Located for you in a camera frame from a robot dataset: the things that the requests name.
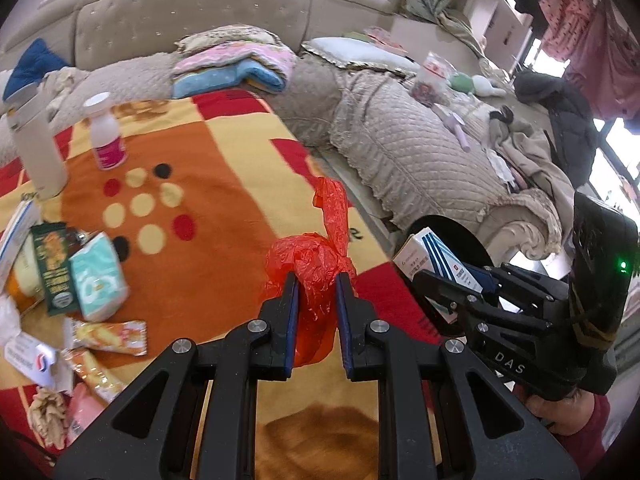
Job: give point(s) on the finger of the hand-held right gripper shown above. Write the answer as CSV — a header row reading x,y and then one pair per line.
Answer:
x,y
450,292
530,287

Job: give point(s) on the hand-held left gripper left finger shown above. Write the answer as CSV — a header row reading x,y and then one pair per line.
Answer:
x,y
291,310

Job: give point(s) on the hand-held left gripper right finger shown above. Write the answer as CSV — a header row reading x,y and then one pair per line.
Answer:
x,y
345,320

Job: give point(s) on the white blue medicine box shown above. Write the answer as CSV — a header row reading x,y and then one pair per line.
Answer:
x,y
425,255

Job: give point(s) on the black trash bin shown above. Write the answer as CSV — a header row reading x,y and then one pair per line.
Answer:
x,y
467,242

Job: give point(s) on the red plastic bag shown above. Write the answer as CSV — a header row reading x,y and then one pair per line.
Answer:
x,y
310,260

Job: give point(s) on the teal tissue pack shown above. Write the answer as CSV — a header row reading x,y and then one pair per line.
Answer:
x,y
97,280

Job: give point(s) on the white tissue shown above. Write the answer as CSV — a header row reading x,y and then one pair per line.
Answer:
x,y
9,317

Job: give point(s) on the person's right forearm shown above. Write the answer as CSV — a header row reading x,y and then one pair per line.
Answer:
x,y
595,427

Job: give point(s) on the person's right hand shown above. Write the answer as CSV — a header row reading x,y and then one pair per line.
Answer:
x,y
555,412

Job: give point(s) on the beige garment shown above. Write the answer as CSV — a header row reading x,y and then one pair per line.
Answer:
x,y
530,160

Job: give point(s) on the printed blanket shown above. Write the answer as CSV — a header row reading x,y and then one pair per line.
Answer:
x,y
215,185

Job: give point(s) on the quilted beige sofa cover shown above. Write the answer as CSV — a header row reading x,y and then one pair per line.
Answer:
x,y
400,145

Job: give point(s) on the lilac handheld device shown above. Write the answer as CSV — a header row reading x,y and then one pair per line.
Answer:
x,y
457,127

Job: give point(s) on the black jacket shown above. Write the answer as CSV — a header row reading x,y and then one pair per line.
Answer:
x,y
570,120

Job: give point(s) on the orange snack wrapper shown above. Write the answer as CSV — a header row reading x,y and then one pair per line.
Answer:
x,y
107,336
92,375

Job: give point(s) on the green white plush toy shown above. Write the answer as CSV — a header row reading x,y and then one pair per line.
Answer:
x,y
467,84

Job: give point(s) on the clear plastic snack bag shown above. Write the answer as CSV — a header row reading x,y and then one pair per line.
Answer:
x,y
430,82

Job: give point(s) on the pink wrapper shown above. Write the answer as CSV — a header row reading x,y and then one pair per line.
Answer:
x,y
82,410

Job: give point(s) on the green packet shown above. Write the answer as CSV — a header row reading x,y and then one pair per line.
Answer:
x,y
55,270

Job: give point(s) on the blue folded towel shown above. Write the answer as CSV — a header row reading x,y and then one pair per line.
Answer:
x,y
220,80

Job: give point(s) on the white pink-label pill bottle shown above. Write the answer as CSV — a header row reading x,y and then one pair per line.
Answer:
x,y
107,140

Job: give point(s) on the pink hanging clothes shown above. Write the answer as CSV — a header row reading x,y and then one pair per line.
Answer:
x,y
600,45

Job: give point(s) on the pink folded towel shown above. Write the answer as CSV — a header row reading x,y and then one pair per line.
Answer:
x,y
250,55

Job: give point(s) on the white pillow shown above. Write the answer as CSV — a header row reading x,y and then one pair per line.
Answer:
x,y
350,50

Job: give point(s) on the pink packet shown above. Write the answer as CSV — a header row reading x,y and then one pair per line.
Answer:
x,y
382,37

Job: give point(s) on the white packet red blue logo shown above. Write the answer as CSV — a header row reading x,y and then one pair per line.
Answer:
x,y
30,357

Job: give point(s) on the yellow packet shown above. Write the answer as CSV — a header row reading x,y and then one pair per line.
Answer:
x,y
25,272

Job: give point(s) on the patterned beige folded blanket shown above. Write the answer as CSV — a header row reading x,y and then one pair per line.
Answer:
x,y
225,37

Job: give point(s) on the beige fleece throw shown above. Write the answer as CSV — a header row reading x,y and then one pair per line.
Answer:
x,y
125,75

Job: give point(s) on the white thermos bottle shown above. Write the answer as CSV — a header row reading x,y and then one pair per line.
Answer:
x,y
37,150

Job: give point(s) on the beige tufted sofa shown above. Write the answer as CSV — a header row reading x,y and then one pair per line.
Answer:
x,y
200,5

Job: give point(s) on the blue cloth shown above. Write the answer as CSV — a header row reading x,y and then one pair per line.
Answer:
x,y
35,65

